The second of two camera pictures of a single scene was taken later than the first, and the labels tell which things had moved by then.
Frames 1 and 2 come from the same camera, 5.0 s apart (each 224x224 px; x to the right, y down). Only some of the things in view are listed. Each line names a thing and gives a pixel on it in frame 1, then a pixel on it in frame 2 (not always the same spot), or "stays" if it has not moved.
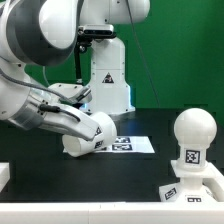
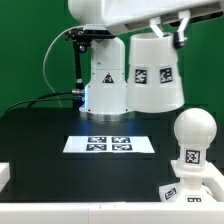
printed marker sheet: [129, 145] stays
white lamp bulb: [194, 129] stays
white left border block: [4, 174] stays
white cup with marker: [104, 138] to [153, 80]
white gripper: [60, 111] to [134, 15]
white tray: [204, 185] stays
